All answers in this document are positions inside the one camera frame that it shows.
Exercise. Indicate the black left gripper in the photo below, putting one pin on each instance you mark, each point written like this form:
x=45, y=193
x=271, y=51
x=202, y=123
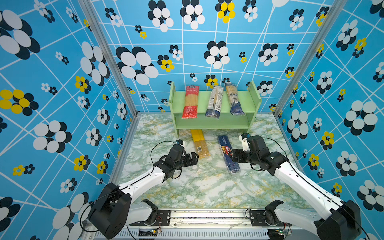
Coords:
x=194, y=160

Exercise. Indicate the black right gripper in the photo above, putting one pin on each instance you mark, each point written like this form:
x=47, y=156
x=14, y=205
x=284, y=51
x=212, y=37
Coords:
x=238, y=152

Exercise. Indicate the yellow label spaghetti bag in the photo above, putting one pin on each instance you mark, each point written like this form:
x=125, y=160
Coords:
x=200, y=143

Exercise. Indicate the dark blue spaghetti box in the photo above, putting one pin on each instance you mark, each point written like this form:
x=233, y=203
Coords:
x=226, y=148

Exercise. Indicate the clear blue-end spaghetti bag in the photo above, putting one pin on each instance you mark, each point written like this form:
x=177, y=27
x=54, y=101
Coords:
x=234, y=101

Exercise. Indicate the red spaghetti bag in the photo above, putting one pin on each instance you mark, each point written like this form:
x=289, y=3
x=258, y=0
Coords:
x=191, y=102

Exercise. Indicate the blue label spaghetti bag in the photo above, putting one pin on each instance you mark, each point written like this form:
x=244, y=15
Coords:
x=215, y=103

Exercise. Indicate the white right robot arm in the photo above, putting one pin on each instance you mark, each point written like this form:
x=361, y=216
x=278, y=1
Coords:
x=332, y=218

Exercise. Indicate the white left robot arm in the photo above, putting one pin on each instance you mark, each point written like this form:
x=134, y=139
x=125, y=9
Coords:
x=115, y=209

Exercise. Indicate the green wooden shelf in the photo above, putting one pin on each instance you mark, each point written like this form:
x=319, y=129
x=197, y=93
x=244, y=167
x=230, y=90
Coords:
x=250, y=102

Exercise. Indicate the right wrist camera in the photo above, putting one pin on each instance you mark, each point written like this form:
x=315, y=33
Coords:
x=243, y=138

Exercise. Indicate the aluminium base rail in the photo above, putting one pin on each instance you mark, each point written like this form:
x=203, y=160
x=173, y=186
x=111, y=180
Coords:
x=212, y=224

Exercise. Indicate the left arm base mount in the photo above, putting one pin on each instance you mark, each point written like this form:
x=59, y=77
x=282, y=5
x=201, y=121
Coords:
x=147, y=214

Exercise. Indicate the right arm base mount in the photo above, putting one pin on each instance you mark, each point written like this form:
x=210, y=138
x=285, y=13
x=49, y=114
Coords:
x=266, y=217

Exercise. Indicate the aluminium frame post left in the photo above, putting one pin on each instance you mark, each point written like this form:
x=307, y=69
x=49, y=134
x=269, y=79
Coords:
x=102, y=41

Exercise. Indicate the aluminium frame post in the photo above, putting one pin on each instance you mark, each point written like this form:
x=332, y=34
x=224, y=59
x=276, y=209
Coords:
x=102, y=41
x=323, y=31

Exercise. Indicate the aluminium frame post right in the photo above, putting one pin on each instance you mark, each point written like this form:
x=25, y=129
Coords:
x=323, y=31

